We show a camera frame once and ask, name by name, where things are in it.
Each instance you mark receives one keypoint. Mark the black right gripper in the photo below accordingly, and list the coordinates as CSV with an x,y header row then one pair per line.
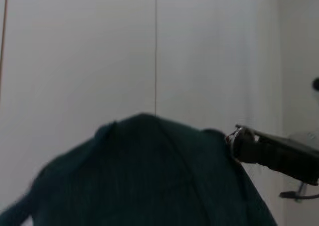
x,y
289,158

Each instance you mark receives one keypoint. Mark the dark teal lunch bag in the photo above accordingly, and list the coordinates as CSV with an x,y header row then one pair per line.
x,y
149,173

